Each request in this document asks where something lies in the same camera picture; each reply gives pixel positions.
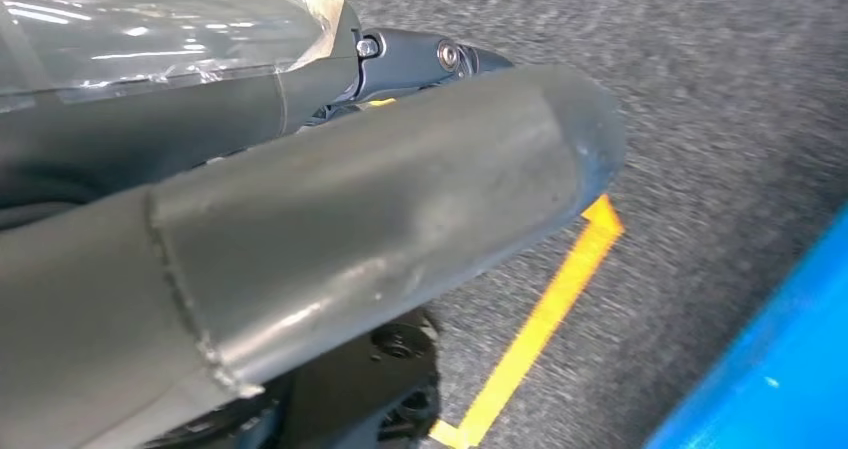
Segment blue steel shelf rack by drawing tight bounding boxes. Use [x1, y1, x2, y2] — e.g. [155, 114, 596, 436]
[642, 204, 848, 449]

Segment yellow floor tape square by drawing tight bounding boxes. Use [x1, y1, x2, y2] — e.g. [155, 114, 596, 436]
[366, 96, 625, 449]

